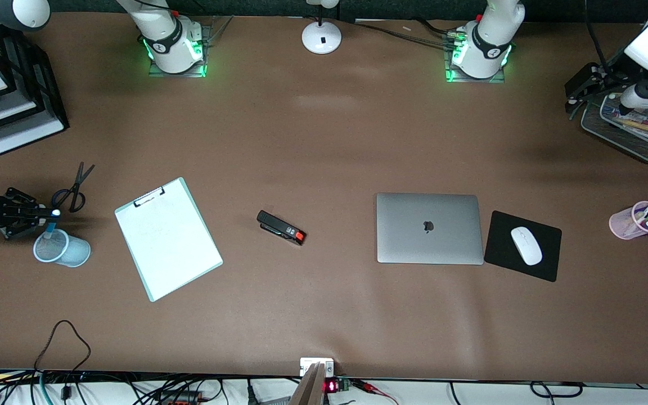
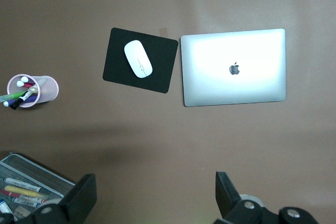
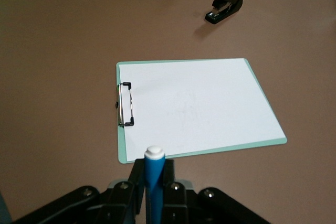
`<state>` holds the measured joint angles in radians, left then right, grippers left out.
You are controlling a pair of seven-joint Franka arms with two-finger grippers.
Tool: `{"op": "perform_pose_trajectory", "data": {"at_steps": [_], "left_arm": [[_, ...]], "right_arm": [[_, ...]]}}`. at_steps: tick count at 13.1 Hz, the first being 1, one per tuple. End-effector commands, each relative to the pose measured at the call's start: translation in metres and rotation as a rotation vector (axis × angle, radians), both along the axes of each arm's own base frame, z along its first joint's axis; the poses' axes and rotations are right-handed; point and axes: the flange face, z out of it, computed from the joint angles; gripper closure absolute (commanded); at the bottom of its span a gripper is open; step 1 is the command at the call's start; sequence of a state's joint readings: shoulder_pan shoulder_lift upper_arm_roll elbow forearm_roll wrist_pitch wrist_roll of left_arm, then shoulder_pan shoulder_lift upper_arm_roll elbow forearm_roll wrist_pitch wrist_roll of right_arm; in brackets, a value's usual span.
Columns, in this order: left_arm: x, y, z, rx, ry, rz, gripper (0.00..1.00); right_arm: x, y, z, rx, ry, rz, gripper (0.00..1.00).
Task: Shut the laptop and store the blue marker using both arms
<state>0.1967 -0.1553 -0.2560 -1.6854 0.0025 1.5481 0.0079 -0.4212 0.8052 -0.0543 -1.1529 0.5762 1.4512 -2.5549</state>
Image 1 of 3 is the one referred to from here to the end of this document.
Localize black base cable bundle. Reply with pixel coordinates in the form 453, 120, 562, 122
352, 17, 458, 50

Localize blue marker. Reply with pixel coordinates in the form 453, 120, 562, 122
43, 209, 61, 240

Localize white round stand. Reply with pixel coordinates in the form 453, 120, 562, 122
301, 0, 343, 55

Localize white computer mouse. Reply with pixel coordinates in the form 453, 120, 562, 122
511, 226, 543, 266

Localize black looped cable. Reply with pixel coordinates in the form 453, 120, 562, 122
34, 319, 92, 389

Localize silver laptop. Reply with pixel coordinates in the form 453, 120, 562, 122
376, 193, 484, 265

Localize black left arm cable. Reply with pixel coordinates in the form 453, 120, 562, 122
584, 0, 610, 64

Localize red wire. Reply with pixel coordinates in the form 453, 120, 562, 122
352, 381, 399, 405

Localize white paper sheet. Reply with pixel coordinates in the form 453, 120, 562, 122
117, 181, 221, 299

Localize orange black connector block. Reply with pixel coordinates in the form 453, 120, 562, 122
158, 390, 202, 405

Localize blue mesh pen cup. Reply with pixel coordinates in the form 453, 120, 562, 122
33, 228, 91, 268

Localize white socket box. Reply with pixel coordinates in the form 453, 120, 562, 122
300, 357, 335, 377

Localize pink mesh pen cup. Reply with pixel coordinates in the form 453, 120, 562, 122
609, 201, 648, 241

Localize green clipboard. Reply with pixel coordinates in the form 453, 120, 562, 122
114, 177, 224, 303

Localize grey mesh desk tray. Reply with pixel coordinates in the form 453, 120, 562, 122
581, 93, 648, 165

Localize grey wedge mount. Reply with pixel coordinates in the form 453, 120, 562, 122
289, 362, 326, 405

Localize black stacked paper tray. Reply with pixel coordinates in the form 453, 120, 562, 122
0, 17, 70, 157

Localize black scissors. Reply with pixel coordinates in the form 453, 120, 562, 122
51, 162, 96, 213

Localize black and red stapler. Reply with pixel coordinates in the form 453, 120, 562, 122
256, 210, 307, 246

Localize black mouse pad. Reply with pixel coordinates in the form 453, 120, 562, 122
484, 211, 563, 283

